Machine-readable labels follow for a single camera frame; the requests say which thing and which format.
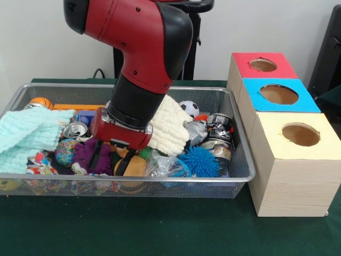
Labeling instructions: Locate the mint waffle cloth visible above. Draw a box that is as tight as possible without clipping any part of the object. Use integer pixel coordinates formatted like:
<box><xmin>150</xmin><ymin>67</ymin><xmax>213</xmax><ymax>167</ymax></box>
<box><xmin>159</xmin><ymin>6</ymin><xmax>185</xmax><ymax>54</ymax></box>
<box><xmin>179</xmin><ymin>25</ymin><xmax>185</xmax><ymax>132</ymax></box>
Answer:
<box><xmin>0</xmin><ymin>108</ymin><xmax>76</xmax><ymax>174</ymax></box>

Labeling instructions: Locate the wooden box with three holes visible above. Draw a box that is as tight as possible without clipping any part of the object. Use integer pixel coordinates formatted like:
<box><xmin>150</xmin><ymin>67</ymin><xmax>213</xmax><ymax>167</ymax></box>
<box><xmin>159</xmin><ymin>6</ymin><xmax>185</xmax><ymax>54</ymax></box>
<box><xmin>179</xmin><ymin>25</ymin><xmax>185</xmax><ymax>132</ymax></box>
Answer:
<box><xmin>226</xmin><ymin>52</ymin><xmax>341</xmax><ymax>217</ymax></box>

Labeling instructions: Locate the multicolour rope toy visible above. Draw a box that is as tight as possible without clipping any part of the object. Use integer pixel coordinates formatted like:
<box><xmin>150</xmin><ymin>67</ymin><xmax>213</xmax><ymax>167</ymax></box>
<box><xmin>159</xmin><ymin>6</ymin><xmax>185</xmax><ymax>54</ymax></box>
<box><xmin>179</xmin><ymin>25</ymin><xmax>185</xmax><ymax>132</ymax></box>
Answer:
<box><xmin>26</xmin><ymin>152</ymin><xmax>59</xmax><ymax>175</ymax></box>

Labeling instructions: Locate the small soccer ball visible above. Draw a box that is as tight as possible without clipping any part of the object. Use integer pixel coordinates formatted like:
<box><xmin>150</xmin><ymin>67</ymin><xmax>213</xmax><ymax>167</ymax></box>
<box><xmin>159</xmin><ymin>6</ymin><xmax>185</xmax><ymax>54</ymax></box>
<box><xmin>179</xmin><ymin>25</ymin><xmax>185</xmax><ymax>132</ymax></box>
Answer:
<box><xmin>178</xmin><ymin>100</ymin><xmax>200</xmax><ymax>119</ymax></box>

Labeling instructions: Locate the cream waffle cloth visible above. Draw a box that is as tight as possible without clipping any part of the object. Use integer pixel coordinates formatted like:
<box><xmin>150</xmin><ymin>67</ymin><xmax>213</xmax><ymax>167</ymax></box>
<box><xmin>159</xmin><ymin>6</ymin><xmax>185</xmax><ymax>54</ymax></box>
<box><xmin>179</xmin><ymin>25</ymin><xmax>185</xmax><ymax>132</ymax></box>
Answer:
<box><xmin>148</xmin><ymin>94</ymin><xmax>194</xmax><ymax>157</ymax></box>

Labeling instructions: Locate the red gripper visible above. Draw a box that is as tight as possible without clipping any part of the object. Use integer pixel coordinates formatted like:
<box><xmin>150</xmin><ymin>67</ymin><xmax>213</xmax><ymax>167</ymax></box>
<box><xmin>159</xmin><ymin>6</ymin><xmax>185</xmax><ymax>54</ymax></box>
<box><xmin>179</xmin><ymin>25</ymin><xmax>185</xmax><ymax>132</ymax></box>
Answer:
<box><xmin>89</xmin><ymin>107</ymin><xmax>154</xmax><ymax>177</ymax></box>

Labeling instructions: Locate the crushed silver can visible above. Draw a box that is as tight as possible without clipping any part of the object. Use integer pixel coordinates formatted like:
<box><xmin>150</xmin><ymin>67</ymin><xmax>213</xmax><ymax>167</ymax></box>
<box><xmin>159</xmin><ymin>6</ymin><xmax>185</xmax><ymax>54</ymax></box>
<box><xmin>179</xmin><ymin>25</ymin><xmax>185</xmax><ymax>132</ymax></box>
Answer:
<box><xmin>63</xmin><ymin>122</ymin><xmax>88</xmax><ymax>139</ymax></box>

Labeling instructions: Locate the globe print ball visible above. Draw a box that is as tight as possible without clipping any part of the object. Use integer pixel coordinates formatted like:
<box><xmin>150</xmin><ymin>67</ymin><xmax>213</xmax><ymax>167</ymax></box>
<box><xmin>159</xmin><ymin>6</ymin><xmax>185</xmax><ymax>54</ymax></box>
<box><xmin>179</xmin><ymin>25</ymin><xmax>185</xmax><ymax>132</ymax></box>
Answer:
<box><xmin>55</xmin><ymin>138</ymin><xmax>79</xmax><ymax>168</ymax></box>

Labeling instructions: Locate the purple plush toy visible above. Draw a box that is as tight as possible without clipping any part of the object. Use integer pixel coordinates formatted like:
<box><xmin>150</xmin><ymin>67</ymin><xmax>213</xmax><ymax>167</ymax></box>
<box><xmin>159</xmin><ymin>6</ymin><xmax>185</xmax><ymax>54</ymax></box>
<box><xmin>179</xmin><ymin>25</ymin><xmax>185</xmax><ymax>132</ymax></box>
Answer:
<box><xmin>70</xmin><ymin>138</ymin><xmax>114</xmax><ymax>176</ymax></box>

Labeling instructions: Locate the tan plush monkey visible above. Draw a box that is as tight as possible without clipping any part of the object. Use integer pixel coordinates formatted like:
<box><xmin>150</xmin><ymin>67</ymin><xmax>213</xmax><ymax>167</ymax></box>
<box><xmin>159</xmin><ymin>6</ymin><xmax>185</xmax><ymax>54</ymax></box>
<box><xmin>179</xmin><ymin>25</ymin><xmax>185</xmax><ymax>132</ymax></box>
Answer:
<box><xmin>113</xmin><ymin>148</ymin><xmax>147</xmax><ymax>177</ymax></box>

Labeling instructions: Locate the small orange basketball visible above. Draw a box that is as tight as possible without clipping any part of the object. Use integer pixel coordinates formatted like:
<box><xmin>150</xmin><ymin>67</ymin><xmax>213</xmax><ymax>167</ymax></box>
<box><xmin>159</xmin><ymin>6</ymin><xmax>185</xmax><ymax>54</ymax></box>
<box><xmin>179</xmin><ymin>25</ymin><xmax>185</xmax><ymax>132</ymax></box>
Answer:
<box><xmin>28</xmin><ymin>97</ymin><xmax>54</xmax><ymax>110</ymax></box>

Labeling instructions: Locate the dark green tablecloth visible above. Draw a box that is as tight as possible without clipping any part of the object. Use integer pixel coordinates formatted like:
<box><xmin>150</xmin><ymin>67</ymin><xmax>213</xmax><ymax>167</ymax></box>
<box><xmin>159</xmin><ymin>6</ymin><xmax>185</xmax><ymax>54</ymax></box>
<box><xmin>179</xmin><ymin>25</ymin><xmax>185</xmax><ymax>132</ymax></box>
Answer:
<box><xmin>0</xmin><ymin>78</ymin><xmax>341</xmax><ymax>256</ymax></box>

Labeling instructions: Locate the blue spiky ball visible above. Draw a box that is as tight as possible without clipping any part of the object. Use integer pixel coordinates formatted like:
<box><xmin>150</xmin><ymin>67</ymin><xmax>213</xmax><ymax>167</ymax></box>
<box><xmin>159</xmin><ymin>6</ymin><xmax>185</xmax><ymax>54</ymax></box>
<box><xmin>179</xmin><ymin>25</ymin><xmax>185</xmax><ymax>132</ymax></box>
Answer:
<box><xmin>177</xmin><ymin>146</ymin><xmax>221</xmax><ymax>178</ymax></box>

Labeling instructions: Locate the shallow clear mesh bin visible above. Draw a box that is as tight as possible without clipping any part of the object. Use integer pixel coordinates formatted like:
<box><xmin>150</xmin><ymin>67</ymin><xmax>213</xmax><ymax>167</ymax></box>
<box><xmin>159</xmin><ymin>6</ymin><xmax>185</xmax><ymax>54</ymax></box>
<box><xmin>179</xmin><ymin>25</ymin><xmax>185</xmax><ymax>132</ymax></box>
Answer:
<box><xmin>0</xmin><ymin>83</ymin><xmax>256</xmax><ymax>199</ymax></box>

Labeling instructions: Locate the black chair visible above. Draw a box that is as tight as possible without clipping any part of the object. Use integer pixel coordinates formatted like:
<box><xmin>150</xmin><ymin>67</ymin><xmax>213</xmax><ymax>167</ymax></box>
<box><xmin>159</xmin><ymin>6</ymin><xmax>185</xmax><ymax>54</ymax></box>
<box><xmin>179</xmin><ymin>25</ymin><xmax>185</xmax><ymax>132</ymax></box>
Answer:
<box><xmin>307</xmin><ymin>4</ymin><xmax>341</xmax><ymax>107</ymax></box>

